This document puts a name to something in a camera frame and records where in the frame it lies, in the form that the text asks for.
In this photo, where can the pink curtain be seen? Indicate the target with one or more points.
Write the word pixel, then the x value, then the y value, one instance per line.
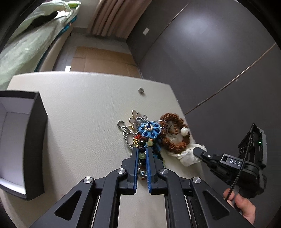
pixel 116 18

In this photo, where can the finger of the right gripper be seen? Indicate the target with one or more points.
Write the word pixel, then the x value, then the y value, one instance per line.
pixel 200 153

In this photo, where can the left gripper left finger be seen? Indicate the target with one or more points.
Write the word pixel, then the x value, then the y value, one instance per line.
pixel 129 185

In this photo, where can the black garment on bed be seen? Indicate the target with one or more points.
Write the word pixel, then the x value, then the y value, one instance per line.
pixel 43 19

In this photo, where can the clear plastic bag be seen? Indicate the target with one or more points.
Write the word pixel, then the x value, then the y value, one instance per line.
pixel 187 158

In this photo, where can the blue flower knot ornament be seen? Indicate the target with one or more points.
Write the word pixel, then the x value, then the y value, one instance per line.
pixel 150 130

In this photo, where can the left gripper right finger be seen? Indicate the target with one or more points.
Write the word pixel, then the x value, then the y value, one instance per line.
pixel 156 186

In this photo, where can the white wall switch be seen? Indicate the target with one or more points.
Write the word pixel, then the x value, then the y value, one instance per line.
pixel 146 31

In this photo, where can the black jewelry box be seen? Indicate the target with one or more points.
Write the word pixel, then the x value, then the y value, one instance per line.
pixel 23 123

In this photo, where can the flattened cardboard sheets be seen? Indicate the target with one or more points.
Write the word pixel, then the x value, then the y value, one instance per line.
pixel 104 61

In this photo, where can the light green duvet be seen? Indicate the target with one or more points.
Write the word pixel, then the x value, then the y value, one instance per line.
pixel 45 9

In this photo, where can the right hand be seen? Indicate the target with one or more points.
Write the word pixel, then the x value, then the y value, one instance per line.
pixel 247 208

